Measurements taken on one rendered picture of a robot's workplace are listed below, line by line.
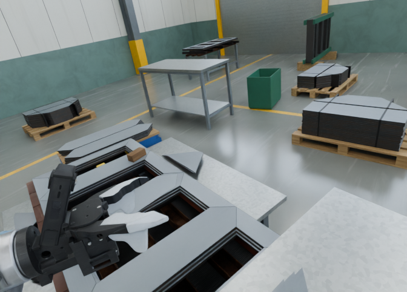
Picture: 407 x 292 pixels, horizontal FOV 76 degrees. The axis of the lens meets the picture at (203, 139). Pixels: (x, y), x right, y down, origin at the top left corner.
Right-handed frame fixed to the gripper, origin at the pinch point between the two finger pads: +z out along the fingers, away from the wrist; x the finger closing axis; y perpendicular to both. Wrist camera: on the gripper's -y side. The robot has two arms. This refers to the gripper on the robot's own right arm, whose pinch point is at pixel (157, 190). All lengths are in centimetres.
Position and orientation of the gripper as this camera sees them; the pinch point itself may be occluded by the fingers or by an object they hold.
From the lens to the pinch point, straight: 44.4
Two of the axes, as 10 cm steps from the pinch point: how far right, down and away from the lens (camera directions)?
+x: 3.8, 2.3, -8.9
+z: 9.0, -3.0, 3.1
